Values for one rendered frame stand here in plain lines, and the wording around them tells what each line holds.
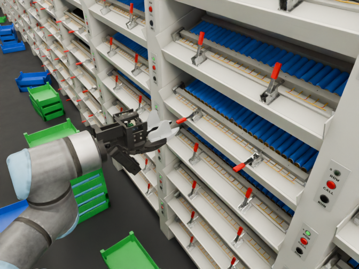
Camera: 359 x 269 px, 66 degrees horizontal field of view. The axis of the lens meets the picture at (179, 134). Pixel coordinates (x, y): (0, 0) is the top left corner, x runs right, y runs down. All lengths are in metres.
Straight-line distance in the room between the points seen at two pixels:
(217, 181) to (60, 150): 0.59
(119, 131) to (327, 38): 0.44
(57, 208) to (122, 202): 1.32
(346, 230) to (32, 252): 0.64
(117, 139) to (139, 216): 1.26
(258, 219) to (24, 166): 0.67
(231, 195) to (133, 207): 1.04
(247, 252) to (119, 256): 0.84
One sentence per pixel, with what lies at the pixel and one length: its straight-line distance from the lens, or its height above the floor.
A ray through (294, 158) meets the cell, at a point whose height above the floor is 1.00.
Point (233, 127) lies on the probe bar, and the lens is 0.85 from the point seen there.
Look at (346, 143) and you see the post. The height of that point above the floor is 1.16.
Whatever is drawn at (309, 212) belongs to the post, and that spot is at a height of 0.95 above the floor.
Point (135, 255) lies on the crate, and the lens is 1.71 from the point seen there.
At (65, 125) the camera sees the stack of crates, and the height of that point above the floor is 0.35.
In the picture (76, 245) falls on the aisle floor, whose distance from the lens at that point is 1.82.
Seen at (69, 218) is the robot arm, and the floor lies 0.97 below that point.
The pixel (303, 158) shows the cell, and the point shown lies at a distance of 0.78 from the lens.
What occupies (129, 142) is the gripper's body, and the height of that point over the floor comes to 1.10.
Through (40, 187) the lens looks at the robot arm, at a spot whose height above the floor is 1.08.
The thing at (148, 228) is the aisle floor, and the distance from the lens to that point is 1.80.
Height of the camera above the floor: 1.48
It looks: 37 degrees down
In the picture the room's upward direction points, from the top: straight up
